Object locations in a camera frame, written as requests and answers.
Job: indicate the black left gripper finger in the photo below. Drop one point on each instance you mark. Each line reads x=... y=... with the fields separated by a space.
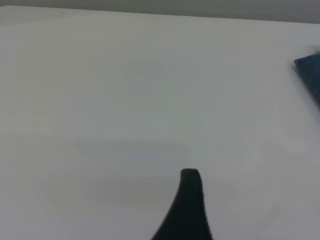
x=187 y=210

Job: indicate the blue denim shorts basketball print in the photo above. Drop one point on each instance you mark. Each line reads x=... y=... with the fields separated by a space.
x=310 y=72

